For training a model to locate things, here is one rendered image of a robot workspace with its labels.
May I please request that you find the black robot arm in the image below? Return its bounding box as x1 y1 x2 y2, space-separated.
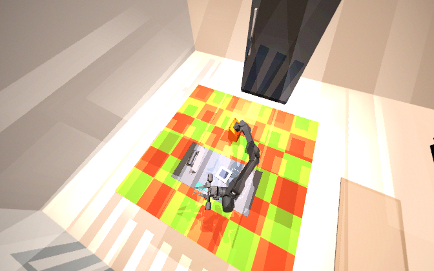
211 120 260 213

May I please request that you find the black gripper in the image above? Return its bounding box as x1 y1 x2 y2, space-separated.
194 174 222 210

